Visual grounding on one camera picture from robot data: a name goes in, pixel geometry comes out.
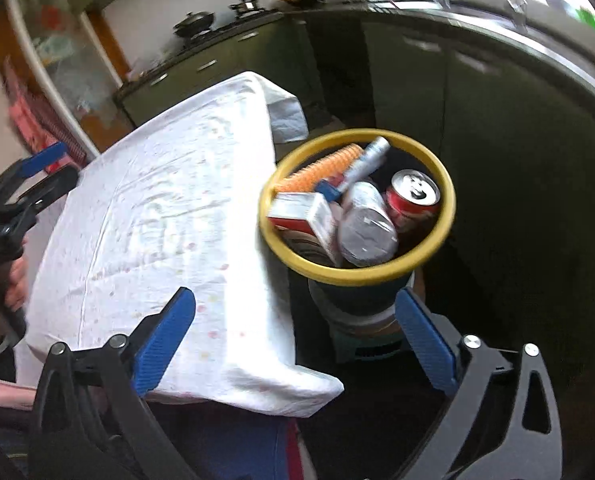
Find red checkered apron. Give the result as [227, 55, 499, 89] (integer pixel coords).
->
[2, 65, 86, 171]

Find red soda can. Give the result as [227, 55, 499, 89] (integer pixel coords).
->
[385, 169, 442, 233]

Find gas stove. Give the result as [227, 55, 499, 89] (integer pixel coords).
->
[175, 10, 283, 43]

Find person's pink jacket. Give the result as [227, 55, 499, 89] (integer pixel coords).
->
[0, 375, 41, 411]

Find orange ribbed plastic box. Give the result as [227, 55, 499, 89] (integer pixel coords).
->
[275, 142, 365, 196]

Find blue cloth with red edge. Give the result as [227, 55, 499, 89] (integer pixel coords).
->
[162, 400, 303, 480]

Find white dotted tablecloth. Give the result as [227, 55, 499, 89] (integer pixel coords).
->
[15, 71, 345, 418]

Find red and white small box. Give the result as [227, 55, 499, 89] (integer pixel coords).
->
[268, 192, 341, 256]

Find black wok with lid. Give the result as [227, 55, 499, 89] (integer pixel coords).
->
[172, 11, 216, 38]

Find green lower cabinets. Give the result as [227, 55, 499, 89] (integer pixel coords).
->
[115, 10, 595, 311]

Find grey round pail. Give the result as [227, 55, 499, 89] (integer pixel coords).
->
[322, 305, 403, 341]

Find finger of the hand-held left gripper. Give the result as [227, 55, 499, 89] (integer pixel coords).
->
[8, 166, 81, 221]
[0, 142, 68, 197]

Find white plastic bottle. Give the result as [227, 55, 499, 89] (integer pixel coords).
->
[337, 180, 399, 268]

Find person's left hand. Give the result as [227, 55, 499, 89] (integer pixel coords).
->
[0, 255, 29, 313]

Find yellow rimmed blue bin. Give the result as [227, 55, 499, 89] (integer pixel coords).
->
[258, 129, 457, 321]

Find silver foil wrapper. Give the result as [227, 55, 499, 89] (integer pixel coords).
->
[344, 136, 392, 193]

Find steel cooking pot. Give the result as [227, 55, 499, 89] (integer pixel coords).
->
[229, 0, 266, 17]

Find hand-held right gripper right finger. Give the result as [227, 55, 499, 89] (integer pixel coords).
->
[395, 287, 563, 480]

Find glass sliding door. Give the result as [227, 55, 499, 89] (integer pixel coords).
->
[5, 0, 133, 156]

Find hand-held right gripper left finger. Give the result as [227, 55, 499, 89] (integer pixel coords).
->
[28, 287, 198, 480]

